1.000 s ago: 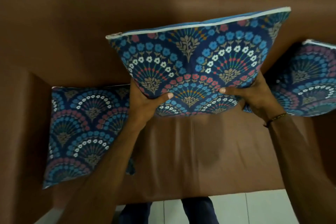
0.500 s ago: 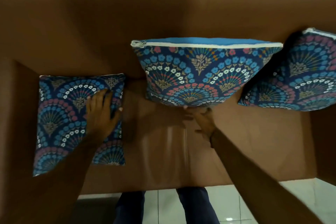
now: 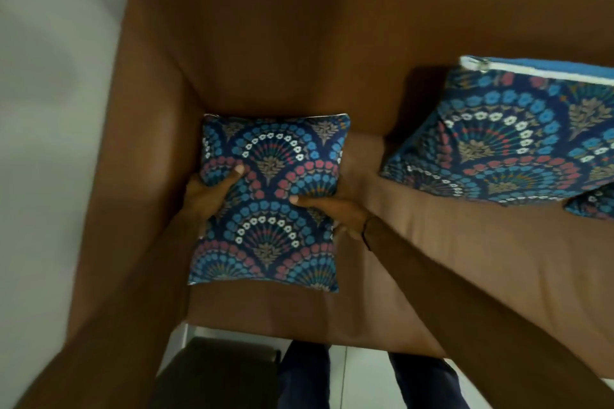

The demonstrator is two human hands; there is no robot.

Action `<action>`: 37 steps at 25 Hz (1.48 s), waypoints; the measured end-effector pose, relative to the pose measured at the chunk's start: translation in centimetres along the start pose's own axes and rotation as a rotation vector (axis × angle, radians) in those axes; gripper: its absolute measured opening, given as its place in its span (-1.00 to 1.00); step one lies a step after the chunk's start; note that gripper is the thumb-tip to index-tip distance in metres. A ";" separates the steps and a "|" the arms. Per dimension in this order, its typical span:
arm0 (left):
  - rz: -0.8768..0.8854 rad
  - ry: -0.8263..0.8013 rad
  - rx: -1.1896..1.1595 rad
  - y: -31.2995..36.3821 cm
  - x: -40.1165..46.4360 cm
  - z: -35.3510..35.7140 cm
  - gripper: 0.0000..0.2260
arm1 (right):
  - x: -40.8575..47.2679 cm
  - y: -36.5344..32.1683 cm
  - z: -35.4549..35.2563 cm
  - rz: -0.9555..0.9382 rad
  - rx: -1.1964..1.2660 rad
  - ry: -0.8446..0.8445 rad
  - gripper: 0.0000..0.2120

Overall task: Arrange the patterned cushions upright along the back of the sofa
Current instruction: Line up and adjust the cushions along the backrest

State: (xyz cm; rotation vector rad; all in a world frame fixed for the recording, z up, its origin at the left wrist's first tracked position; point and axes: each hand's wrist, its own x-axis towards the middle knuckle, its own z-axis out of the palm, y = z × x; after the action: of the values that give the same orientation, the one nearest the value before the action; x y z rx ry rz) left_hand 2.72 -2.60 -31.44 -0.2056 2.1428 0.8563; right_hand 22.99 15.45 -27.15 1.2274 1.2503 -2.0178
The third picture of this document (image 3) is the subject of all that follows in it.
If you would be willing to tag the person's left hand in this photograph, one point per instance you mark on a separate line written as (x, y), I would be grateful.
(206, 198)

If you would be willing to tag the person's right hand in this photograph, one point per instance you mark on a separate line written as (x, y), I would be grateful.
(343, 214)

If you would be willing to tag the person's left thumb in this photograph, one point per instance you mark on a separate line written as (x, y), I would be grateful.
(231, 175)

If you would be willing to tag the person's right thumb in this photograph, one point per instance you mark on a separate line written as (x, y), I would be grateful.
(312, 202)

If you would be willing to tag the small blue floral patterned cushion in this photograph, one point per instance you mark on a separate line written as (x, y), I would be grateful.
(268, 226)

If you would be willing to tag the person's left forearm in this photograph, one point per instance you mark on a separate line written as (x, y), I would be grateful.
(120, 322)

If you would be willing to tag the person's right forearm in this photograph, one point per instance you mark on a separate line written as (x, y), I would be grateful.
(470, 317)

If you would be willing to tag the black thread wristband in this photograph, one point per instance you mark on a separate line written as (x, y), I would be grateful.
(367, 233)

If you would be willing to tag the brown leather sofa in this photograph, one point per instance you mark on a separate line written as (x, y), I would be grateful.
(297, 39)

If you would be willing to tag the person's left leg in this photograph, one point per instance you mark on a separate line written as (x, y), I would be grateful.
(304, 377)

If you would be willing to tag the person's leg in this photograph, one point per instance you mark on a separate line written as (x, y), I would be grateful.
(424, 382)
(304, 377)

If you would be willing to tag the dark brown low table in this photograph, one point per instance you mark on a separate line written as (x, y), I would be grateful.
(216, 375)

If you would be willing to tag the large blue floral patterned cushion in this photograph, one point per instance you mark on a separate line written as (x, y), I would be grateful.
(508, 140)

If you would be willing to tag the person's right leg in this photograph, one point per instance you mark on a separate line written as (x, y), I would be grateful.
(424, 382)

